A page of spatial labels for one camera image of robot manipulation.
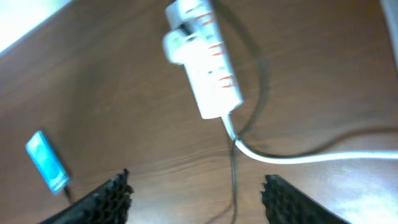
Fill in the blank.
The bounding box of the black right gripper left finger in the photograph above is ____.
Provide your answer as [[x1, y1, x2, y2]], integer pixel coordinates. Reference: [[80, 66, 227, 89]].
[[40, 169, 134, 224]]

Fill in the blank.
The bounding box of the blue Galaxy smartphone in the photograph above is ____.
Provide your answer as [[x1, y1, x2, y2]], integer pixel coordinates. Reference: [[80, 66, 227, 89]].
[[25, 130, 70, 194]]

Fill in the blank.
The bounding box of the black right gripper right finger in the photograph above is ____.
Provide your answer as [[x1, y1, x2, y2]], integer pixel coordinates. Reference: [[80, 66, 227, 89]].
[[261, 175, 347, 224]]

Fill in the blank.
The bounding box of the white power strip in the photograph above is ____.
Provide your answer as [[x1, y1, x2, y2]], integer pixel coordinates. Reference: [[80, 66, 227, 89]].
[[165, 0, 243, 119]]

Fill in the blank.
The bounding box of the white power strip cord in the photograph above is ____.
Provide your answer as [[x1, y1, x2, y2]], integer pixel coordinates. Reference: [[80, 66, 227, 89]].
[[221, 114, 398, 165]]

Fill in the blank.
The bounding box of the white charger plug adapter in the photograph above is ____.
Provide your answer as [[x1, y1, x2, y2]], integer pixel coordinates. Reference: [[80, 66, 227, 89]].
[[162, 29, 198, 65]]

